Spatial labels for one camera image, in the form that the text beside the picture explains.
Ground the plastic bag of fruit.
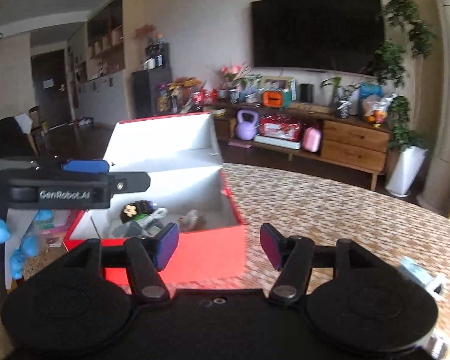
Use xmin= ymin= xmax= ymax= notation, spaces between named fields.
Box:
xmin=358 ymin=84 xmax=398 ymax=128

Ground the white plant pot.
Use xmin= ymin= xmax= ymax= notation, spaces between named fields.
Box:
xmin=385 ymin=146 xmax=428 ymax=197

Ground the blue gloved hand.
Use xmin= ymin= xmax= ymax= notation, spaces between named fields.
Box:
xmin=0 ymin=219 xmax=41 ymax=280

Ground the green potted tree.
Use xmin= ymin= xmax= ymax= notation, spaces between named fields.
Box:
xmin=371 ymin=0 xmax=436 ymax=151

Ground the wooden tv cabinet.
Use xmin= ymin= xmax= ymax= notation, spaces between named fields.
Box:
xmin=214 ymin=102 xmax=392 ymax=191

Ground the black speaker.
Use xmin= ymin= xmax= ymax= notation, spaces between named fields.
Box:
xmin=299 ymin=84 xmax=314 ymax=103

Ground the picture frame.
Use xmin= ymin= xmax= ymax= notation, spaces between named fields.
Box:
xmin=261 ymin=76 xmax=297 ymax=101

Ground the pink small case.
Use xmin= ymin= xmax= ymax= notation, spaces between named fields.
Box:
xmin=302 ymin=126 xmax=322 ymax=153

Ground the black television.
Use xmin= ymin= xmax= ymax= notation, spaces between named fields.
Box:
xmin=250 ymin=0 xmax=385 ymax=74

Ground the red storage box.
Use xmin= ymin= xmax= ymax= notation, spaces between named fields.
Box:
xmin=64 ymin=113 xmax=246 ymax=284

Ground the silver foil snack bag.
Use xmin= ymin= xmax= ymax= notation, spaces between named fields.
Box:
xmin=178 ymin=210 xmax=206 ymax=233

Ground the red gift box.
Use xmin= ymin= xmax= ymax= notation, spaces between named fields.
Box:
xmin=258 ymin=115 xmax=302 ymax=141

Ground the purple kettlebell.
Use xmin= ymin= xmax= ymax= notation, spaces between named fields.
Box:
xmin=235 ymin=110 xmax=259 ymax=141

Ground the light blue carton box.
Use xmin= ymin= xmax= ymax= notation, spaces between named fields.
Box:
xmin=398 ymin=257 xmax=448 ymax=301

